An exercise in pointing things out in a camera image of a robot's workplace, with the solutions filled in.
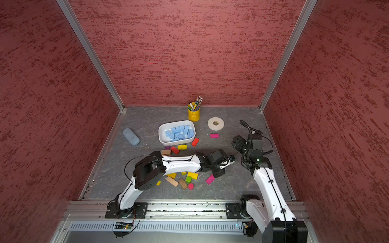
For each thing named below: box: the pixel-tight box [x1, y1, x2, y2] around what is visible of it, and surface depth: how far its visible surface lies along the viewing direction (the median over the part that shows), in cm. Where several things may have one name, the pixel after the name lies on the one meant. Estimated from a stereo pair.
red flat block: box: [170, 145, 180, 155], surface depth 97 cm
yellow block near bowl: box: [177, 144, 188, 151], surface depth 99 cm
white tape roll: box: [207, 116, 225, 132], surface depth 112 cm
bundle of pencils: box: [187, 96, 204, 112], surface depth 106 cm
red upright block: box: [191, 137, 200, 147], surface depth 102 cm
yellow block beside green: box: [187, 171, 199, 180], surface depth 87 cm
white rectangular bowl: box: [158, 119, 197, 146], surface depth 105 cm
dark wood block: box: [178, 177, 189, 190], surface depth 83 cm
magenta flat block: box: [210, 133, 220, 139], surface depth 106 cm
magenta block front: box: [205, 174, 216, 185], surface depth 86 cm
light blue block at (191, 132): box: [188, 129, 195, 138], surface depth 105 cm
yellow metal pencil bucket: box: [187, 102, 201, 123], surface depth 109 cm
